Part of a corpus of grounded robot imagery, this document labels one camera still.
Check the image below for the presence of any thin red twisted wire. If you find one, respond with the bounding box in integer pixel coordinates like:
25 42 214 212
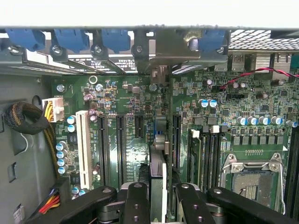
219 67 299 91

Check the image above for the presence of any white power connector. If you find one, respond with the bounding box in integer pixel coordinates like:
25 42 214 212
42 97 64 123

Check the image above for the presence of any red orange wire bundle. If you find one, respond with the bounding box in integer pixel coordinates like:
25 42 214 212
38 188 61 214

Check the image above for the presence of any long black expansion slot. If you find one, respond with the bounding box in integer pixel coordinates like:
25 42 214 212
97 114 111 187
116 114 127 185
172 114 182 171

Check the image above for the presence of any short black expansion slot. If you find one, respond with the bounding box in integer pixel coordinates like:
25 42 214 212
135 114 144 139

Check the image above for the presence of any blue slot clip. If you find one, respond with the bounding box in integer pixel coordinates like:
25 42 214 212
100 28 131 53
198 29 226 53
5 28 46 52
53 28 91 53

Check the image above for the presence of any green Dell motherboard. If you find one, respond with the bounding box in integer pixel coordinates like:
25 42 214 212
50 67 299 215

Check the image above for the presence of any black open PC case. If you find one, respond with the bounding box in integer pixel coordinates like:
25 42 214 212
0 24 299 224

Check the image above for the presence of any small silver finned heatsink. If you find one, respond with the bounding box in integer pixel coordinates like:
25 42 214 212
256 52 273 71

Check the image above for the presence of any white expansion slot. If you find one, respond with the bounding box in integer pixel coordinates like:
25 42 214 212
76 110 93 190

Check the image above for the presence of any CPU socket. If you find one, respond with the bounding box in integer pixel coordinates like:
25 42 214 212
221 153 286 214

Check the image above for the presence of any black RAM slot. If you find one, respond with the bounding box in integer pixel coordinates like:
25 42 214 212
201 127 212 191
211 125 222 191

